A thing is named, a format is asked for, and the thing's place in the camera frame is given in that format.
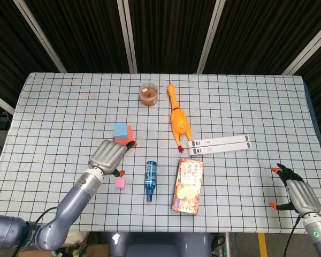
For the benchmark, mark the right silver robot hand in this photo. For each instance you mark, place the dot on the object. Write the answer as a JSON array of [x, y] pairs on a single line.
[[303, 196]]

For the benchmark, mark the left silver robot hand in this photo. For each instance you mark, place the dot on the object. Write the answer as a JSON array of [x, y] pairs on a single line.
[[107, 156]]

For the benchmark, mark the medium blue foam cube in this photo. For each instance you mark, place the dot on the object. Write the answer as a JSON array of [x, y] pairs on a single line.
[[120, 131]]

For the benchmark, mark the small pink foam cube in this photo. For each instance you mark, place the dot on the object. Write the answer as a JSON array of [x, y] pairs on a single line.
[[120, 184]]

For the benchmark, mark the large orange foam cube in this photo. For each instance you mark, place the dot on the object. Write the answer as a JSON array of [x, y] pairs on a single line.
[[130, 134]]

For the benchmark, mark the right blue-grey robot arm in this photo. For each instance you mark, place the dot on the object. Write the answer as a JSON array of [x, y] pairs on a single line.
[[318, 238]]

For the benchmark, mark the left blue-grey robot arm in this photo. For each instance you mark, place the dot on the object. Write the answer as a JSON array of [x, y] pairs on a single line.
[[72, 203]]

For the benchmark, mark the blue spray bottle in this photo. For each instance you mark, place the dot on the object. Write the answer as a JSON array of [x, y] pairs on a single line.
[[151, 176]]

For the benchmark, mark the clear jar of rubber bands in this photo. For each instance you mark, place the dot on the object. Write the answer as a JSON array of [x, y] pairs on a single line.
[[148, 95]]

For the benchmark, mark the orange rubber chicken toy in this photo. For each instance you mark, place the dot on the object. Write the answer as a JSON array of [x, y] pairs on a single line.
[[179, 120]]

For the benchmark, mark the white plastic bag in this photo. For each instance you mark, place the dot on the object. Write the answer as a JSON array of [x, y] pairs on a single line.
[[76, 237]]

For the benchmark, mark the orange cookie box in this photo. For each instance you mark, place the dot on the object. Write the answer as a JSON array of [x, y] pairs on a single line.
[[187, 187]]

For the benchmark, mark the metal table leg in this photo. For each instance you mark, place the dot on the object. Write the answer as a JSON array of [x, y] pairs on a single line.
[[227, 245]]

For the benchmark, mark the white power strip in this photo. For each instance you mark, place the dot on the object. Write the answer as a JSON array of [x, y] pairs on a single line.
[[224, 147], [224, 139]]

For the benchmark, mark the cardboard box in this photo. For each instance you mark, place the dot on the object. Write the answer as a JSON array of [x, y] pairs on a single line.
[[96, 250]]

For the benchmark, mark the blue-grey robot torso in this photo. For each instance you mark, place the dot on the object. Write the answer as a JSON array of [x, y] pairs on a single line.
[[160, 246]]

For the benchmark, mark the white black-grid tablecloth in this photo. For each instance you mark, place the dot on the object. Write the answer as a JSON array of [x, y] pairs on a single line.
[[230, 107]]

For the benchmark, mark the dark pleated curtain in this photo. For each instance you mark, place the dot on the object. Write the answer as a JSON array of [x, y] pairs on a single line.
[[83, 32]]

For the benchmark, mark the white double frame post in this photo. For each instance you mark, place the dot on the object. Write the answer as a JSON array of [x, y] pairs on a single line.
[[128, 34]]

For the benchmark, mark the white slanted frame post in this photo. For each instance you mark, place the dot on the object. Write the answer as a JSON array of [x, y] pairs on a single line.
[[40, 34]]

